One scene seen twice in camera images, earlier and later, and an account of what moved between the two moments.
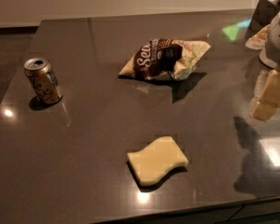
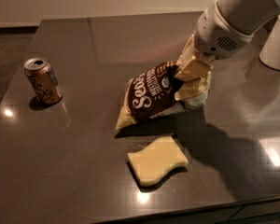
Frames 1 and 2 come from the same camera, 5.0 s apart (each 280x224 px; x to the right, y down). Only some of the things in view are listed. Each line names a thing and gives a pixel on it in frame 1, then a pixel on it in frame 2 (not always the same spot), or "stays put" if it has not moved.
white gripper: (279, 44) → (215, 35)
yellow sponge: (155, 161) stays put
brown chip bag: (168, 58) → (149, 93)
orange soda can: (43, 81) stays put
